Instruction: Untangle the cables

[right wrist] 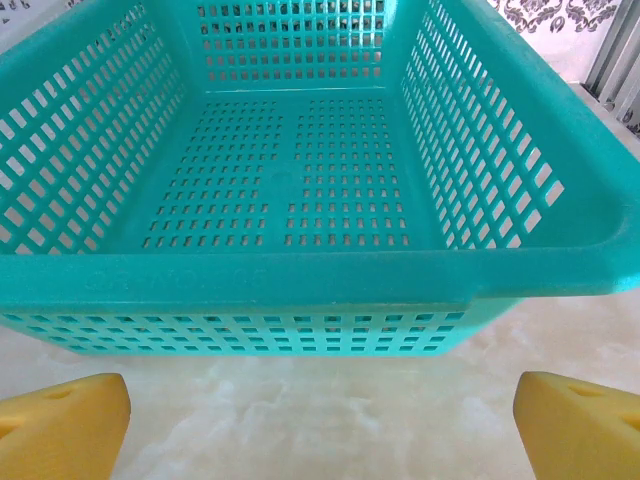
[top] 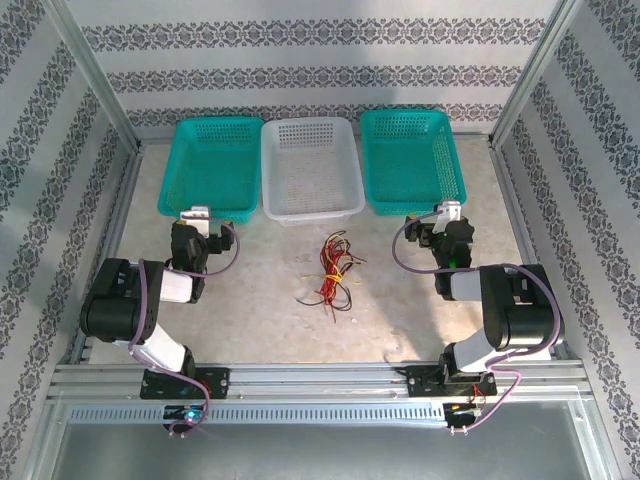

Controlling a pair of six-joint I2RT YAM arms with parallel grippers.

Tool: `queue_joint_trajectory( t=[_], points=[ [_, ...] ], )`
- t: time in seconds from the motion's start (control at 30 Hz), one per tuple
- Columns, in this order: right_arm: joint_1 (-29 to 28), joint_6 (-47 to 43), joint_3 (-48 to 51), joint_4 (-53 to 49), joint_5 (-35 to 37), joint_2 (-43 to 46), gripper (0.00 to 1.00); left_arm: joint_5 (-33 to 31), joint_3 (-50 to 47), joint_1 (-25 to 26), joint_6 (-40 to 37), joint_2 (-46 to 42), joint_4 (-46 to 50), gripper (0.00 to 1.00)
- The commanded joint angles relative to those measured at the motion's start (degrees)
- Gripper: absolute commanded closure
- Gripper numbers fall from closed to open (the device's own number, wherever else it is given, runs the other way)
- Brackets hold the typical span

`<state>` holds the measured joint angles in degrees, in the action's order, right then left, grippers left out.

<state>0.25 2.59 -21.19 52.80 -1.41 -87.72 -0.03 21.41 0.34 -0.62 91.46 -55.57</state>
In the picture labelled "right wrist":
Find teal plastic basket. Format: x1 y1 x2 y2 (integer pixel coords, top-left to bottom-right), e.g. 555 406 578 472
0 0 640 359

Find aluminium frame post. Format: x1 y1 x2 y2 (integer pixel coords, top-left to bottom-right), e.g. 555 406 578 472
582 0 640 136

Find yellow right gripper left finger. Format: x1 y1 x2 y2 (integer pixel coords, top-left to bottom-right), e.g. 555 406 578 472
0 372 133 480

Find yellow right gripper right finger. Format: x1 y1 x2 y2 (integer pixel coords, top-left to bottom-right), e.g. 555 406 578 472
514 370 640 480

